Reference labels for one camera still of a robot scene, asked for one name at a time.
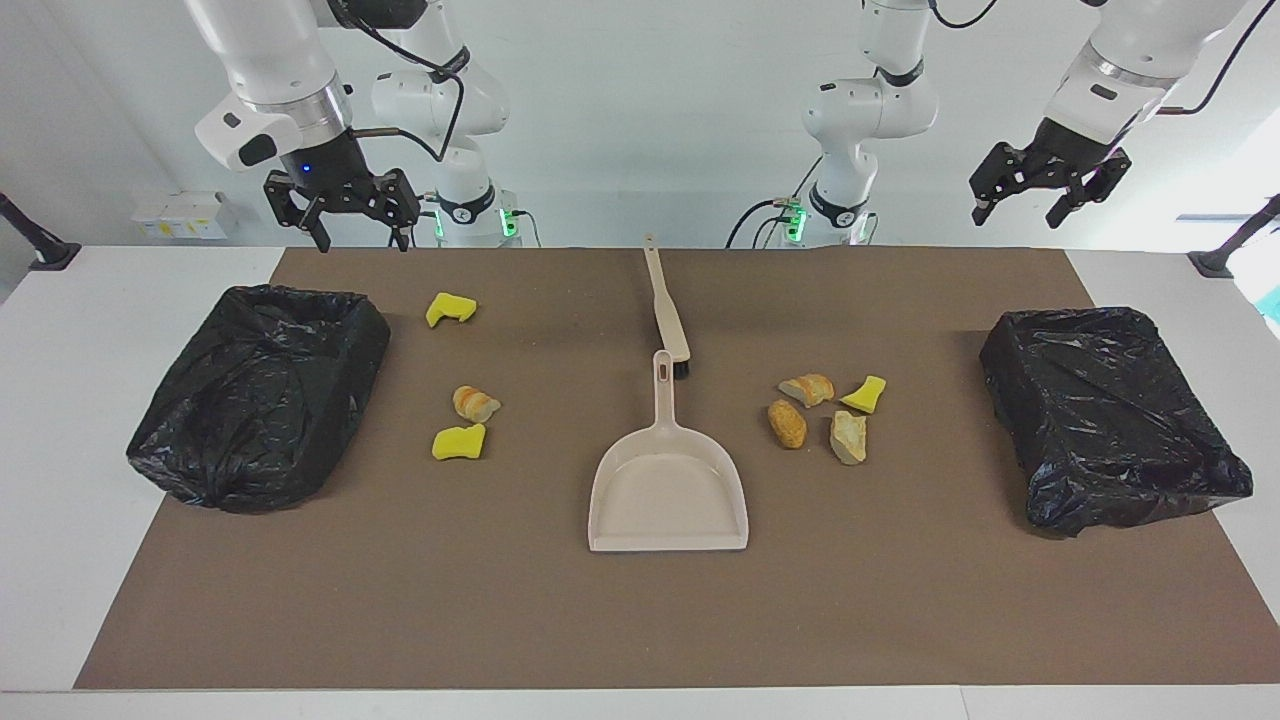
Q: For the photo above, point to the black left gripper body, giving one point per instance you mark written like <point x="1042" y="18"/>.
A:
<point x="1070" y="150"/>

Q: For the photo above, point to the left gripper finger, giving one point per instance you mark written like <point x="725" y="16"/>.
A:
<point x="1090" y="190"/>
<point x="995" y="185"/>

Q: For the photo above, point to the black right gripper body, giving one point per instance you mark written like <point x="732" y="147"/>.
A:
<point x="325" y="165"/>

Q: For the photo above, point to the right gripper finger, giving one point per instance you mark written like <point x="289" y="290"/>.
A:
<point x="398" y="205"/>
<point x="300" y="212"/>

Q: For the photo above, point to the notched yellow sponge piece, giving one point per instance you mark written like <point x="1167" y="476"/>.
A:
<point x="445" y="312"/>

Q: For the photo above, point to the small striped bread piece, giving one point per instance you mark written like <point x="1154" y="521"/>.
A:
<point x="472" y="403"/>

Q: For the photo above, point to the yellow sponge block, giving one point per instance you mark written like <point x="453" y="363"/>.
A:
<point x="458" y="443"/>

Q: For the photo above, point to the yellow sponge wedge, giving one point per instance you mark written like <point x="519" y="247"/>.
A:
<point x="866" y="396"/>

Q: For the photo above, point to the striped croissant piece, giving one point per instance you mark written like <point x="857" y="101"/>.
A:
<point x="808" y="390"/>

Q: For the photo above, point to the beige hand brush black bristles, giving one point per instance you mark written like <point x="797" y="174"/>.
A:
<point x="665" y="310"/>

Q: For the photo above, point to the pale bread chunk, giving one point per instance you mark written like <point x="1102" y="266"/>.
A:
<point x="848" y="438"/>

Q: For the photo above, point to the brown oval bread roll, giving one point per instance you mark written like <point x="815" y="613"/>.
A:
<point x="787" y="424"/>

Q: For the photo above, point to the beige plastic dustpan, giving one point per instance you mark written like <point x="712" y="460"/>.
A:
<point x="668" y="500"/>

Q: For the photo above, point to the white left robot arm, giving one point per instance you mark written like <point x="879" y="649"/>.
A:
<point x="860" y="110"/>

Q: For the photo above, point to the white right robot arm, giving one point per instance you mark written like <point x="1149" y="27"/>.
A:
<point x="270" y="50"/>

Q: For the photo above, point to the black bag lined bin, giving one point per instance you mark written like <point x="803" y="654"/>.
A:
<point x="250" y="400"/>
<point x="1110" y="420"/>

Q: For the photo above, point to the white cardboard box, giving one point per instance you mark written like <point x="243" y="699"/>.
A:
<point x="180" y="215"/>

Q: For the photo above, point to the black clamp stand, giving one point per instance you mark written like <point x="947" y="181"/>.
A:
<point x="1235" y="240"/>
<point x="40" y="245"/>

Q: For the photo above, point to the teal object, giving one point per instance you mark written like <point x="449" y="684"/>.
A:
<point x="1272" y="305"/>

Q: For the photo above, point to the brown table mat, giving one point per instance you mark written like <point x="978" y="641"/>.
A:
<point x="640" y="620"/>

